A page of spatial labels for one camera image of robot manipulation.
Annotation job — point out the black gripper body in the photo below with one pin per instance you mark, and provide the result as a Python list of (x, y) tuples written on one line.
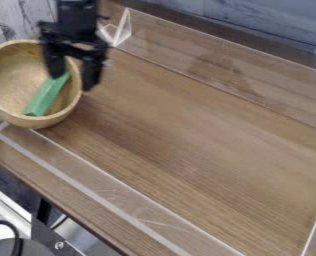
[(72, 31)]

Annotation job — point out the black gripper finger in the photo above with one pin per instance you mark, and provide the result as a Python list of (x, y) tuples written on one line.
[(54, 59), (91, 71)]

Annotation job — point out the brown wooden bowl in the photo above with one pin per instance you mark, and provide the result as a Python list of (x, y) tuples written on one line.
[(22, 75)]

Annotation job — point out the green rectangular block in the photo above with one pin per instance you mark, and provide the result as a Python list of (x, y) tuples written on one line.
[(44, 95)]

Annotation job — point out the black metal table leg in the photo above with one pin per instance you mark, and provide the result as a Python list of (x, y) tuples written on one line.
[(43, 211)]

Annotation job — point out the dark grey round base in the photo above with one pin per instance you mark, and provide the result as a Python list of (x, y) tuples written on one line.
[(23, 248)]

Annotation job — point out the clear acrylic corner bracket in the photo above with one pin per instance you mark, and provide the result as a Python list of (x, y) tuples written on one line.
[(115, 34)]

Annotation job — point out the clear acrylic front wall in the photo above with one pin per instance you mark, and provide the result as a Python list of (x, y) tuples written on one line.
[(122, 216)]

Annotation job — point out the clear acrylic wall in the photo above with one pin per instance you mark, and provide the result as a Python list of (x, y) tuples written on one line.
[(122, 216), (275, 83)]

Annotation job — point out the clear acrylic rear wall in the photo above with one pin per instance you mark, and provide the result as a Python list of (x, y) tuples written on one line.
[(275, 83)]

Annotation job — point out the grey metal bracket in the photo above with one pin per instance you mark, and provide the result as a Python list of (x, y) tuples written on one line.
[(46, 235)]

